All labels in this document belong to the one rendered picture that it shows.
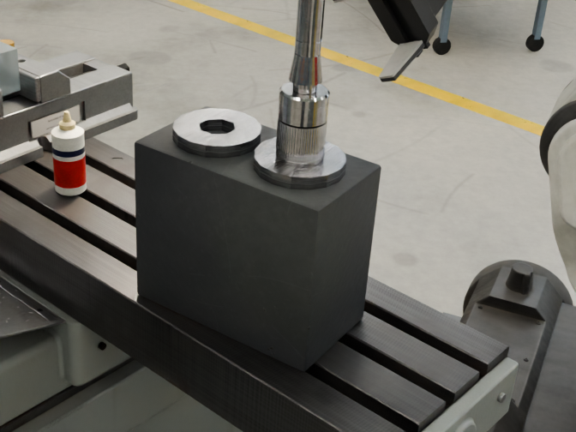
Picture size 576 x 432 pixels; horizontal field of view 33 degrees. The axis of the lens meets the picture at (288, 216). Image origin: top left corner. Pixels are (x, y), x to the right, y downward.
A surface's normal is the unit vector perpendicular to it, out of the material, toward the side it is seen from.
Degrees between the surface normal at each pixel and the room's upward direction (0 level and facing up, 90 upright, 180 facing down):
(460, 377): 0
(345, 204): 90
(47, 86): 90
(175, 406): 90
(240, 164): 0
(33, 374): 90
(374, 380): 0
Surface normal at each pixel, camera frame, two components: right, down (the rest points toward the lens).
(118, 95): 0.78, 0.36
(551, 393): 0.06, -0.87
